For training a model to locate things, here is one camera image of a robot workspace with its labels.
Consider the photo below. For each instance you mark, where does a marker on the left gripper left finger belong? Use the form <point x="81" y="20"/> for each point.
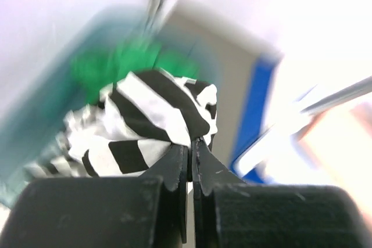
<point x="169" y="225"/>

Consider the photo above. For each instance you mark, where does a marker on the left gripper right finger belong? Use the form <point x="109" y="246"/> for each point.
<point x="214" y="196"/>

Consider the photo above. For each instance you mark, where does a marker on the black white striped tank top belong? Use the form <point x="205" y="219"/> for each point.
<point x="131" y="126"/>

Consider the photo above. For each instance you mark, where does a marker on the blue mat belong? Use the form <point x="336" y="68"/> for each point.
<point x="253" y="106"/>

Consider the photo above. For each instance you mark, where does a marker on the clothes rack metal white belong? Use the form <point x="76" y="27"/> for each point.
<point x="289" y="124"/>

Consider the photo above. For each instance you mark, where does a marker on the green cloth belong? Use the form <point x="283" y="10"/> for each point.
<point x="99" y="67"/>

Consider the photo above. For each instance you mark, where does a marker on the pink brown board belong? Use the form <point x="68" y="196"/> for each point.
<point x="339" y="141"/>

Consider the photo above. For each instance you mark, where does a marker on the teal plastic bin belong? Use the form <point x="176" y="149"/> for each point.
<point x="28" y="131"/>

